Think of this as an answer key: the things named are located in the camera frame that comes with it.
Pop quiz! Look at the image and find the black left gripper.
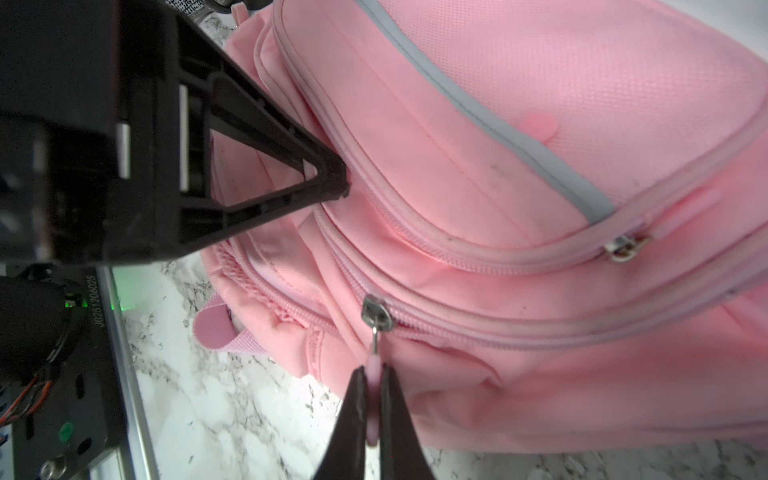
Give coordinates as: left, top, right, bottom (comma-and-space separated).
1, 1, 349, 264

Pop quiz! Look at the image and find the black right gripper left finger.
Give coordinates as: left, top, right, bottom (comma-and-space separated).
312, 367, 368, 480

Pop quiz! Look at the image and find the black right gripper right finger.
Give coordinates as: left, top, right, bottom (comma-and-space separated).
379, 365, 435, 480

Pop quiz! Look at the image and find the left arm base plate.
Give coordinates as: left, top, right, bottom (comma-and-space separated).
1, 264, 126, 479

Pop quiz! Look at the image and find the pink backpack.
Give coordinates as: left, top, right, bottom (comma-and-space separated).
194, 1, 767, 453

